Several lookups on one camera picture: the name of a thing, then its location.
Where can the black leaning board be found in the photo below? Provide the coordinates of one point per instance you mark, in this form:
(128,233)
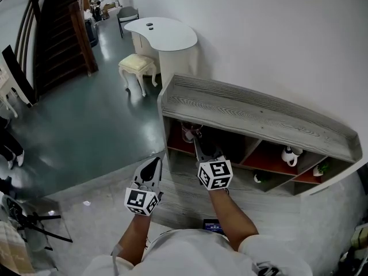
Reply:
(18,73)

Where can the person's white shirt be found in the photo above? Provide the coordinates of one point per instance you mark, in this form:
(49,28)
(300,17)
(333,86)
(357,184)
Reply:
(184,254)

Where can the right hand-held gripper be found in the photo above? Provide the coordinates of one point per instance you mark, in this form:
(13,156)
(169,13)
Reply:
(215,174)

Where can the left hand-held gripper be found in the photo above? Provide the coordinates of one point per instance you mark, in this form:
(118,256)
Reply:
(140,200)

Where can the black device with screen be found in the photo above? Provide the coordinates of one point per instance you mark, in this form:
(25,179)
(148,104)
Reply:
(213,227)

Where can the grey wooden shelf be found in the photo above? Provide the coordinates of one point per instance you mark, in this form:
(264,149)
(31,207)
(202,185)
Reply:
(247,111)

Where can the white ceramic teapot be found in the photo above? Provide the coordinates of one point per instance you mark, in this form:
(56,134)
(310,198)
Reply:
(290,155)

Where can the white curved desk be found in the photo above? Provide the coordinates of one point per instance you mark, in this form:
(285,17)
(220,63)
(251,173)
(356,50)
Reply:
(166,37)

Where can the cream upholstered stool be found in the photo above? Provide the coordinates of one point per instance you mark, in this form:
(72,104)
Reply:
(136,65)

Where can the small potted plant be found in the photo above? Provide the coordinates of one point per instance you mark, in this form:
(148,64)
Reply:
(321,170)

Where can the cardboard box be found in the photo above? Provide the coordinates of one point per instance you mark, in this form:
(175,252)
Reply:
(107,9)

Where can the grey chair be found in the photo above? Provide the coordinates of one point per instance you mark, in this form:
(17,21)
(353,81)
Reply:
(128,13)

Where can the small black object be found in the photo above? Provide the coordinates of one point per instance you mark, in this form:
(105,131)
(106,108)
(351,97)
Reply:
(149,25)

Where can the dark waste bin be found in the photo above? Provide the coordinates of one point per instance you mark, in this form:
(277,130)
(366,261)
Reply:
(91,33)

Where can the person's right forearm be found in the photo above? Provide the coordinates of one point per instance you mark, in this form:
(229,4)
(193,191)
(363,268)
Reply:
(230,217)

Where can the person's left forearm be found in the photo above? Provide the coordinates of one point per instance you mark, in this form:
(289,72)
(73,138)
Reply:
(135,237)

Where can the black tripod stand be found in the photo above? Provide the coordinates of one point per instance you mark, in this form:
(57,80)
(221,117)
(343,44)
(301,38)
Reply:
(31,221)

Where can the dark wooden staircase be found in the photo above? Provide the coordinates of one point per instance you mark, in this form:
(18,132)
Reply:
(63,39)

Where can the white side table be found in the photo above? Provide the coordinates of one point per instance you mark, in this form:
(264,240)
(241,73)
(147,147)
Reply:
(5,85)

